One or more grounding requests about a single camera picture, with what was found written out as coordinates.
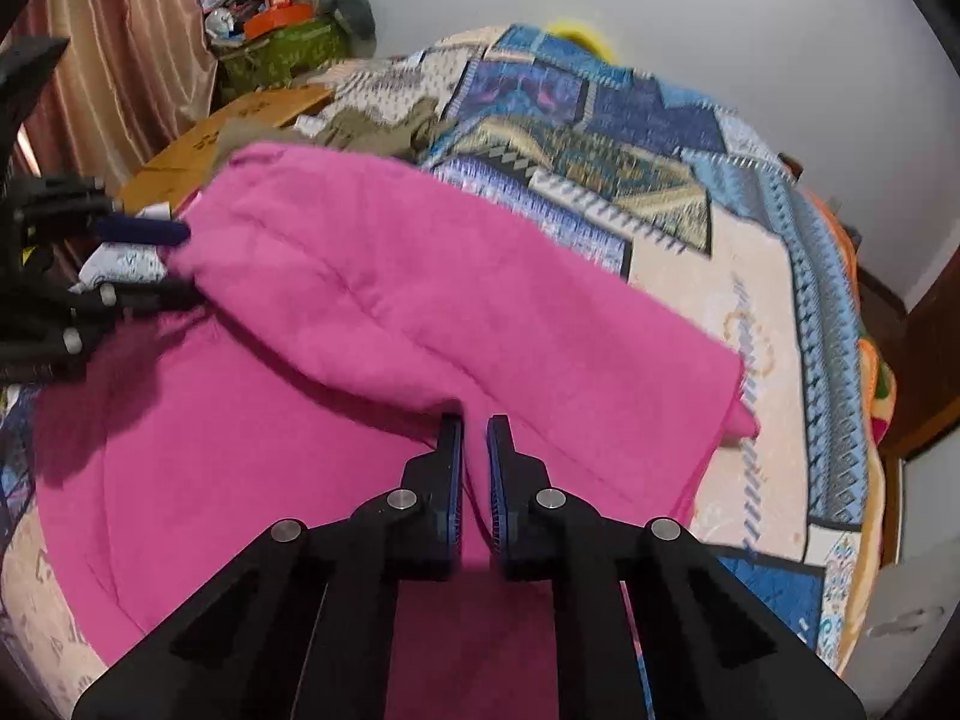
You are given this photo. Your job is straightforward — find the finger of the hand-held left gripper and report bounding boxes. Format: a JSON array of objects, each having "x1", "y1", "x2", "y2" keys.
[
  {"x1": 0, "y1": 277, "x2": 205, "y2": 385},
  {"x1": 0, "y1": 175, "x2": 190, "y2": 256}
]

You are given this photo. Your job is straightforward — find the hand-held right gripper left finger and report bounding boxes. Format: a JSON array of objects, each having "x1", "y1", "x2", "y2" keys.
[{"x1": 71, "y1": 413, "x2": 466, "y2": 720}]

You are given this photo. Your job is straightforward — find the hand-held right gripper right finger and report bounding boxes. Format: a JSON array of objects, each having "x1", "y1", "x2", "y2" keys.
[{"x1": 487, "y1": 415, "x2": 868, "y2": 720}]

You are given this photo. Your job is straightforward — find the pink pants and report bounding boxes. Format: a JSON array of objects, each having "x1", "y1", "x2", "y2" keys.
[{"x1": 33, "y1": 141, "x2": 760, "y2": 720}]

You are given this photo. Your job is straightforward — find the brown striped curtain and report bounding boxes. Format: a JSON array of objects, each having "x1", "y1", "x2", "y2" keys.
[{"x1": 3, "y1": 0, "x2": 227, "y2": 192}]

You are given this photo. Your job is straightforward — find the brown cardboard box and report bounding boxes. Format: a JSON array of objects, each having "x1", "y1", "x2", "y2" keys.
[{"x1": 115, "y1": 85, "x2": 335, "y2": 215}]

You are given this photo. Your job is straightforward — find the green patterned storage box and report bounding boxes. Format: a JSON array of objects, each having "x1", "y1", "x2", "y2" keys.
[{"x1": 212, "y1": 13, "x2": 355, "y2": 96}]

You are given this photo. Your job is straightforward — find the orange box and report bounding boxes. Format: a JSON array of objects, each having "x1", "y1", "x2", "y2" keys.
[{"x1": 243, "y1": 3, "x2": 317, "y2": 40}]

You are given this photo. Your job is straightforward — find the olive green cloth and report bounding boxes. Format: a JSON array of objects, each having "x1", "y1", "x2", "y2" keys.
[{"x1": 310, "y1": 97, "x2": 456, "y2": 163}]

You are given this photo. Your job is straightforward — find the patchwork patterned blanket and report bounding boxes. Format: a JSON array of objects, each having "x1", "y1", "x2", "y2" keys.
[{"x1": 0, "y1": 22, "x2": 898, "y2": 700}]

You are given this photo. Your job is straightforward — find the white cabinet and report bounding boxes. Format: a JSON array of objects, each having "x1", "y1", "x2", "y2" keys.
[{"x1": 846, "y1": 448, "x2": 960, "y2": 695}]

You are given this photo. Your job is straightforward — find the dark wooden furniture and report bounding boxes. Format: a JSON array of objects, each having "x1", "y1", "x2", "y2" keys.
[{"x1": 853, "y1": 223, "x2": 960, "y2": 467}]

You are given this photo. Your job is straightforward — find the yellow round object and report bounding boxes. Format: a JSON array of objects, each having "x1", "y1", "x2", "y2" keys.
[{"x1": 546, "y1": 18, "x2": 621, "y2": 62}]

